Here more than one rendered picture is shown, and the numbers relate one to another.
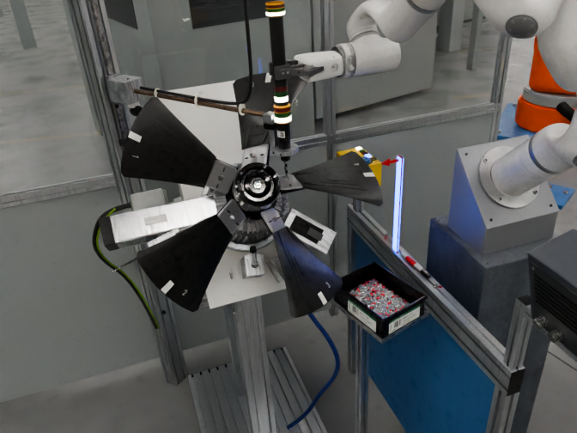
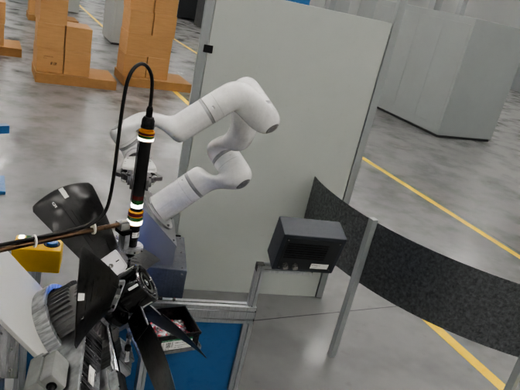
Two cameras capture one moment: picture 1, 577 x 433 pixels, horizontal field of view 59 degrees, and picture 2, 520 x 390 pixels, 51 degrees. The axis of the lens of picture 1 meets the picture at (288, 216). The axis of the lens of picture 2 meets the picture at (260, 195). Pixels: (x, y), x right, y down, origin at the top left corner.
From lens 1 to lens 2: 170 cm
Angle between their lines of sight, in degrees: 79
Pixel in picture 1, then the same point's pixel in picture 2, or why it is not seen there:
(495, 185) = (162, 217)
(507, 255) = (178, 258)
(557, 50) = (251, 133)
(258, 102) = (74, 219)
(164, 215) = (90, 366)
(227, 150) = (18, 285)
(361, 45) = not seen: hidden behind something
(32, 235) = not seen: outside the picture
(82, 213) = not seen: outside the picture
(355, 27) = (132, 134)
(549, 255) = (292, 230)
